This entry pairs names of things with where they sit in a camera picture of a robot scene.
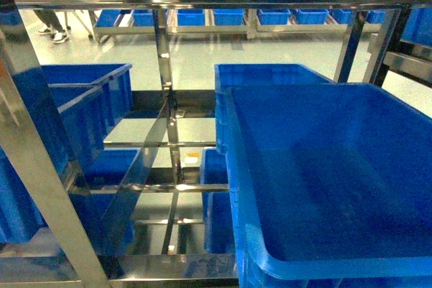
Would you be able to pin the person's legs with sneakers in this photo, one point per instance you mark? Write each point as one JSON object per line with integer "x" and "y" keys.
{"x": 52, "y": 26}

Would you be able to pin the large blue bin front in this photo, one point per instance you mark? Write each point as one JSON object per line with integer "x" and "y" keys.
{"x": 330, "y": 186}

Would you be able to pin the blue bin shelf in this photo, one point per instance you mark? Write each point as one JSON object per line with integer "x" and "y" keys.
{"x": 74, "y": 107}
{"x": 217, "y": 214}

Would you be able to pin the blue bin left shelf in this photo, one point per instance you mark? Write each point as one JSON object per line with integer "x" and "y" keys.
{"x": 74, "y": 107}

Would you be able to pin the blue bin behind front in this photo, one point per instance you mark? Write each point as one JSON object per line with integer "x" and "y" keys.
{"x": 257, "y": 74}

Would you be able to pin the blue bin lower shelf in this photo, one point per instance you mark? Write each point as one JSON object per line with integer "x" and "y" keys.
{"x": 217, "y": 214}

